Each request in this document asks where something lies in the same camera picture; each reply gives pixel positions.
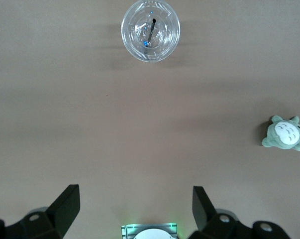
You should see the clear plastic cup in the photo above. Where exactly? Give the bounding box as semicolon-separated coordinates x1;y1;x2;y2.
120;0;181;63

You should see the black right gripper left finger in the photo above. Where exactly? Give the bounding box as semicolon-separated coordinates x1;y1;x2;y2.
0;184;81;239

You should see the grey Totoro plush toy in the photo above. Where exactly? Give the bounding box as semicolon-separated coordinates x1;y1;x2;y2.
261;115;300;152

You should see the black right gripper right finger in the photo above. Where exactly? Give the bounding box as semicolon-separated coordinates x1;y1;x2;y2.
189;185;290;239

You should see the brown table cover sheet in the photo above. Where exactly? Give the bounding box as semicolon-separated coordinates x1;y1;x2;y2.
0;0;300;239

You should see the black straw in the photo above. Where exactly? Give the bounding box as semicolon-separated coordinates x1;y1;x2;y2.
144;17;158;48

